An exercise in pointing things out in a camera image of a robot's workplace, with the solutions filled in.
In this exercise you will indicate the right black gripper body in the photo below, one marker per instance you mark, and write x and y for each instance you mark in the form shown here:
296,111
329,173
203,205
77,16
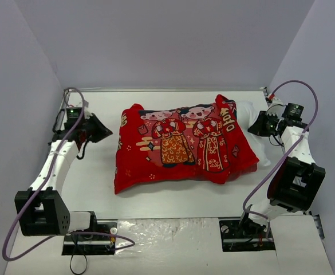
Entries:
264,125

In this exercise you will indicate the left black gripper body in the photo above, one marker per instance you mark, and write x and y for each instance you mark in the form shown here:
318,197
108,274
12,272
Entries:
92,129

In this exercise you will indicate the white pillow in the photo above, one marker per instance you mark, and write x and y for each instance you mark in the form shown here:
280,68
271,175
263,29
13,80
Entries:
247,117

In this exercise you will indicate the red printed pillowcase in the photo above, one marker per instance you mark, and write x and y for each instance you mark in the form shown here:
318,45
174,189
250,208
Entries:
204,142

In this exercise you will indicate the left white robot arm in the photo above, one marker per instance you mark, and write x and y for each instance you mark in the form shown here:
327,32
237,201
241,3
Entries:
41,208

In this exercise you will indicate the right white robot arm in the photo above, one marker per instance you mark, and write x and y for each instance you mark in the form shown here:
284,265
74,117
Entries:
296,178

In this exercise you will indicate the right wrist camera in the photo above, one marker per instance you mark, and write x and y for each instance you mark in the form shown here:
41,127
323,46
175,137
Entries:
274,101

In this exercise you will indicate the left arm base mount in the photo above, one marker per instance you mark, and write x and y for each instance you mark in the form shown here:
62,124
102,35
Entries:
87,245

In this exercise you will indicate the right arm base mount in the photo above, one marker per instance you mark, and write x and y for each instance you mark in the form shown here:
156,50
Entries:
241,239

